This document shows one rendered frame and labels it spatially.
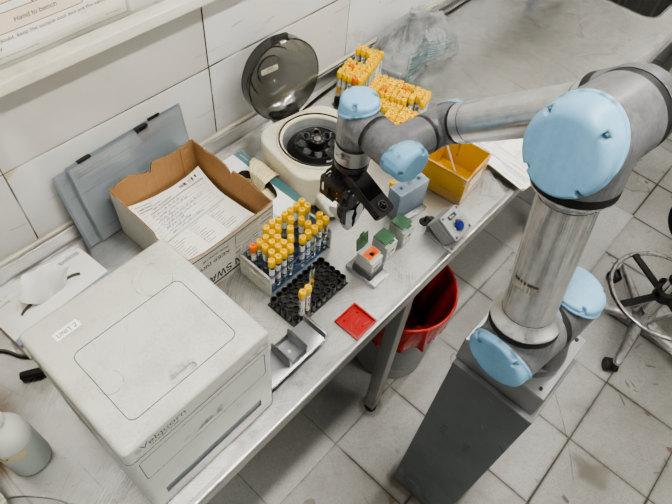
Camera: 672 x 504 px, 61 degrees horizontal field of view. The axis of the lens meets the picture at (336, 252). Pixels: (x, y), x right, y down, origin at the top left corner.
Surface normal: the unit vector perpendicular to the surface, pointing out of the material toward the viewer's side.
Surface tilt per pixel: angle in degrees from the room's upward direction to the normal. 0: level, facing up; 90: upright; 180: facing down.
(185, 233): 0
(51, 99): 90
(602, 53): 0
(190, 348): 0
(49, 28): 93
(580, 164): 80
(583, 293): 10
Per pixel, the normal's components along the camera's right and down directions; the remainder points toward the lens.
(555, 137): -0.76, 0.36
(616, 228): 0.07, -0.60
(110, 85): 0.74, 0.57
